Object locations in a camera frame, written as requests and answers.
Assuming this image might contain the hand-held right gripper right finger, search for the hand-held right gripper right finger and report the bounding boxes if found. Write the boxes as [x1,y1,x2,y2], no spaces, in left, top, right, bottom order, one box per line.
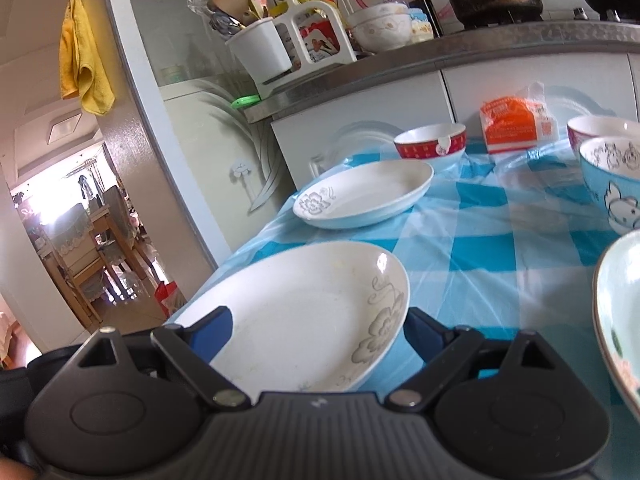
[384,307,566,411]

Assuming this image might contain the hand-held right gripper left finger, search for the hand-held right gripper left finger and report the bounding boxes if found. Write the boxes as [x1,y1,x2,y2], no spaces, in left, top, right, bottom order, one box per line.
[65,306,252,411]

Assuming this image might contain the white plate grey flower print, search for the white plate grey flower print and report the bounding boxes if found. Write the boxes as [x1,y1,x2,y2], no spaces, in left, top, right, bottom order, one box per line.
[167,241,411,395]
[292,160,435,231]

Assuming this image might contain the pink rimmed white bowl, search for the pink rimmed white bowl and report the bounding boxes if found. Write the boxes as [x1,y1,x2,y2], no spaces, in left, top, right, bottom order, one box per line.
[567,115,640,154]

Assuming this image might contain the red bag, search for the red bag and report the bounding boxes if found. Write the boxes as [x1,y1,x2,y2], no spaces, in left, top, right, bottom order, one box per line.
[154,281,179,319]

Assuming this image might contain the blue checked plastic tablecloth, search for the blue checked plastic tablecloth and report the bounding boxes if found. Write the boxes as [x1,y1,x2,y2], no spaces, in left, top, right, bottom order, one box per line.
[167,137,640,441]

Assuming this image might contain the wooden dining table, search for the wooden dining table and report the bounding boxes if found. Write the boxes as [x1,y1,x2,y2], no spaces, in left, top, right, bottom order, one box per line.
[90,210,153,283]

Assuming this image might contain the wooden chair with lace cover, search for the wooden chair with lace cover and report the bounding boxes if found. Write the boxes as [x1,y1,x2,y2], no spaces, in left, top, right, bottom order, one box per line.
[42,204,110,322]

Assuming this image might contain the glass door with flower decal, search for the glass door with flower decal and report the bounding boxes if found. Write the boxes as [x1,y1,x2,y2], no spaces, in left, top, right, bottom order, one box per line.
[100,0,301,273]

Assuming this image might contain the red bowl white rim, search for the red bowl white rim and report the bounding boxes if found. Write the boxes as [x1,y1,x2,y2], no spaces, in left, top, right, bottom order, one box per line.
[394,123,468,164]

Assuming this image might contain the green rimmed plate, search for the green rimmed plate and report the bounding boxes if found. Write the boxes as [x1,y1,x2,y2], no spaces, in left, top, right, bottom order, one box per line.
[592,230,640,422]

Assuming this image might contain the blue cartoon bowl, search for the blue cartoon bowl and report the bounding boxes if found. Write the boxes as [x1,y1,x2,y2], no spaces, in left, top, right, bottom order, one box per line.
[579,136,640,235]

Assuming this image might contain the orange and white cup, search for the orange and white cup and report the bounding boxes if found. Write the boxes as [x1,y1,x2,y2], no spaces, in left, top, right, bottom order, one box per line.
[480,96,559,155]

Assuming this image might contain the white utensil holder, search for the white utensil holder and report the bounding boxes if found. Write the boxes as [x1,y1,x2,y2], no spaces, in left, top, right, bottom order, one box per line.
[225,17,293,86]

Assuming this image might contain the grey kitchen countertop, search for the grey kitchen countertop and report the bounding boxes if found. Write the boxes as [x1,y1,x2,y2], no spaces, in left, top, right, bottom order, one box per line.
[244,20,640,124]

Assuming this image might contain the yellow towel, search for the yellow towel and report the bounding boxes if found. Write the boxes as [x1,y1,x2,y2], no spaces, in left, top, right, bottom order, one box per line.
[59,0,116,115]

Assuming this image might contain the white dish rack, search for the white dish rack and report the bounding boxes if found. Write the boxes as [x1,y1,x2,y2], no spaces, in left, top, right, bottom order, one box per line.
[235,0,358,101]

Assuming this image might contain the white plastic bag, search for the white plastic bag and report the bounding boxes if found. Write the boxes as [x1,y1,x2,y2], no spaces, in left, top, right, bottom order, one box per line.
[346,2,414,54]

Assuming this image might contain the dark soy sauce bottle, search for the dark soy sauce bottle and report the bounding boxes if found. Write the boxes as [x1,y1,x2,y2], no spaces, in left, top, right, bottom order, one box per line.
[400,0,444,39]

